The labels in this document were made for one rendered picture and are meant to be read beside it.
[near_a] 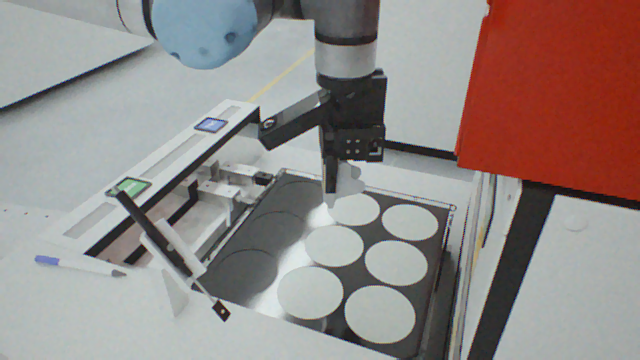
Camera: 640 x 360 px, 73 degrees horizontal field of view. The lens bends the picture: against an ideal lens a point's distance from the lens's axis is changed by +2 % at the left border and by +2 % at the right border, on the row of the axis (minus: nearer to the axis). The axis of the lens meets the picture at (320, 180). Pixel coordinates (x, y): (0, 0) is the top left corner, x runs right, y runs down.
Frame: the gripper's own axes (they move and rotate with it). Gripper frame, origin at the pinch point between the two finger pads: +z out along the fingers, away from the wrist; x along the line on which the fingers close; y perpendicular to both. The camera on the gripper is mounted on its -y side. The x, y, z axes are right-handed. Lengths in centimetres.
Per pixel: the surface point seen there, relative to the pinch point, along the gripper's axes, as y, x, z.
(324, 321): -1.4, -12.8, 11.5
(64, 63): -178, 301, 81
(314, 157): 1.5, 43.9, 19.5
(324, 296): -1.0, -8.4, 11.6
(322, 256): -0.5, -0.1, 11.5
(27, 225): -60, 22, 20
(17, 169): -164, 178, 102
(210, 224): -20.5, 12.1, 13.6
